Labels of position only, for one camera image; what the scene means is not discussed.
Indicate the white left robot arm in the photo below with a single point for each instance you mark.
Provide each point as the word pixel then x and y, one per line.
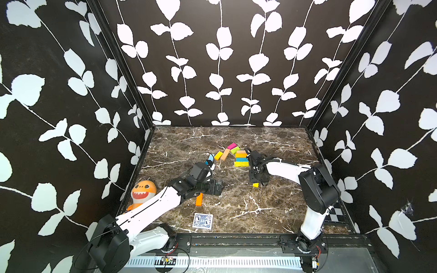
pixel 116 240

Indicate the yellow-green long block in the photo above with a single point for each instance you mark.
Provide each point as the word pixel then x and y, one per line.
pixel 241 164

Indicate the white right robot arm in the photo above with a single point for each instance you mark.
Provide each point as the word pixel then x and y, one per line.
pixel 319 189

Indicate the amber yellow short block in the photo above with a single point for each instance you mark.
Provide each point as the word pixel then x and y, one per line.
pixel 218 155

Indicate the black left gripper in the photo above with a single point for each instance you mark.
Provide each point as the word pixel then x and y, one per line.
pixel 212 190

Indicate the magenta block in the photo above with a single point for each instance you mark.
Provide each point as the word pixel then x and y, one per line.
pixel 231 146

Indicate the orange plush toy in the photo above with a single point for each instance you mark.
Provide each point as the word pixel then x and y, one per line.
pixel 141 193

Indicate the amber yellow long block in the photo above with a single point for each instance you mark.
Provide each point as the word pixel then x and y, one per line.
pixel 241 155

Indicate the orange block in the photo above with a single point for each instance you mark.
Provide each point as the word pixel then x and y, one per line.
pixel 199 200

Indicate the black white checkerboard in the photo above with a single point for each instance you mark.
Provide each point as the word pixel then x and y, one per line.
pixel 336 214

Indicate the natural wood short block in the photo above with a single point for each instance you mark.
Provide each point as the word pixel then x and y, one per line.
pixel 225 154

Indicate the black metal base rail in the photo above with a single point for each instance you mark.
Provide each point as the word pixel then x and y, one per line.
pixel 239 244

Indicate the blue playing card box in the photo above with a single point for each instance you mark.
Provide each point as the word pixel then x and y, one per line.
pixel 202 221

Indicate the lime green short block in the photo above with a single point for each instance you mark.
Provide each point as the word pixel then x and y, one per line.
pixel 235 150

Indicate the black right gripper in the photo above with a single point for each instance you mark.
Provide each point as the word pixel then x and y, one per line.
pixel 252 178

